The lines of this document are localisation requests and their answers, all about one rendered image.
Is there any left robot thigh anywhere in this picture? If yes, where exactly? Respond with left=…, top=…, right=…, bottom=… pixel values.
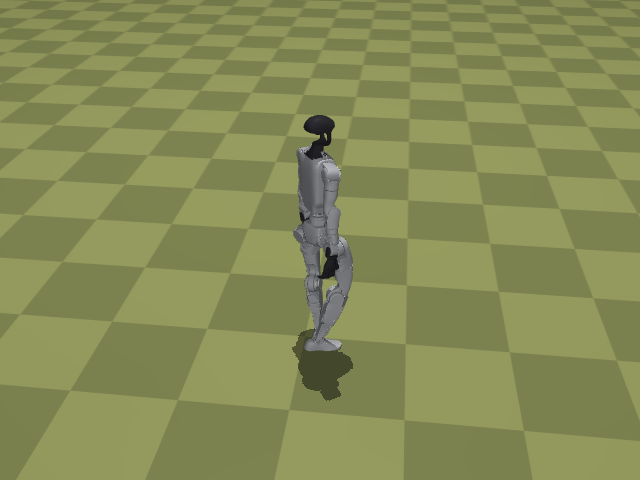
left=293, top=223, right=323, bottom=292

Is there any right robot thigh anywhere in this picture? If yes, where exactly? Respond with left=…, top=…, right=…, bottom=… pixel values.
left=322, top=235, right=353, bottom=301

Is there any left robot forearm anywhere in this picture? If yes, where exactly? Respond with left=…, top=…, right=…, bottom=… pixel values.
left=298, top=185, right=311, bottom=220

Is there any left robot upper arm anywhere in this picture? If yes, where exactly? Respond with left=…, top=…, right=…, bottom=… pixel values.
left=297, top=146, right=310, bottom=188

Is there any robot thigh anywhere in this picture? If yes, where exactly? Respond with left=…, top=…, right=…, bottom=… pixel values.
left=293, top=223, right=323, bottom=292
left=322, top=235, right=353, bottom=301

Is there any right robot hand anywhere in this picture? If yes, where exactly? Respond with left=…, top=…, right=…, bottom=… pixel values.
left=317, top=247, right=339, bottom=279

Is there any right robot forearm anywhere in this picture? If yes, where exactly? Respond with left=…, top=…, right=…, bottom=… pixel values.
left=324, top=208, right=341, bottom=256

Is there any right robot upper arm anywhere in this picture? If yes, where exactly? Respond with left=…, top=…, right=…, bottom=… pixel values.
left=321, top=162, right=341, bottom=218

